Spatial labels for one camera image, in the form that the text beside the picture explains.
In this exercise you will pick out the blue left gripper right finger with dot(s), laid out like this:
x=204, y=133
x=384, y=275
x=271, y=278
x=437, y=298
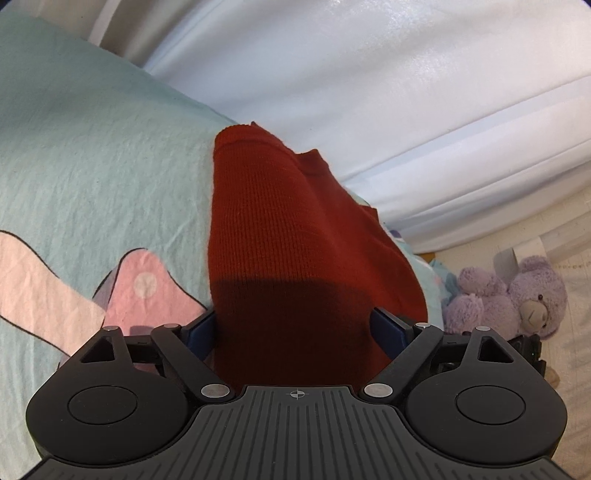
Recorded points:
x=392, y=334

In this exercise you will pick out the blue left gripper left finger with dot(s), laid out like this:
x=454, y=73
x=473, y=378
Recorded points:
x=200, y=335

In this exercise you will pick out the dark red knit cardigan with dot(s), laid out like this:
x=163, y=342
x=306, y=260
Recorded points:
x=296, y=267

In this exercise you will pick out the purple teddy bear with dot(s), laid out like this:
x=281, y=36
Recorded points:
x=533, y=303

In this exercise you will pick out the light teal mushroom bedsheet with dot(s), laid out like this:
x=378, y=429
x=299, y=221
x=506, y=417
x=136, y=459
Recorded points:
x=106, y=206

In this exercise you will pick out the white sheer curtain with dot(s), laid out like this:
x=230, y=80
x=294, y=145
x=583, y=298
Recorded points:
x=454, y=119

